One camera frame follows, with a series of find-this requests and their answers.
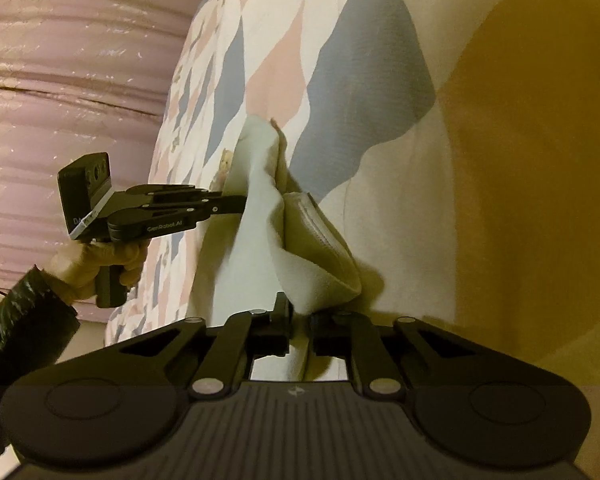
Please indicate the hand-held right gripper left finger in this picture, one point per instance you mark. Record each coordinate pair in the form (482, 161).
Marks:
(281, 322)

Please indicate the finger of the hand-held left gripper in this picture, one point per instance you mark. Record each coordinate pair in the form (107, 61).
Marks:
(175, 191)
(227, 206)

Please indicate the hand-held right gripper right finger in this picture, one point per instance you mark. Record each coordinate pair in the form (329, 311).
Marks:
(325, 334)

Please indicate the light green garment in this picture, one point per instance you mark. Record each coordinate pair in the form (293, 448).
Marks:
(260, 240)

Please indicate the person's left hand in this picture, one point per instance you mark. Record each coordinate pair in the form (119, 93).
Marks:
(75, 270)

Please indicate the pink curtain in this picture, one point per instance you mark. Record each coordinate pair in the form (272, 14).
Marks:
(70, 85)

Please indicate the checkered quilt bed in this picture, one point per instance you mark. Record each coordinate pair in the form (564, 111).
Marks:
(290, 60)

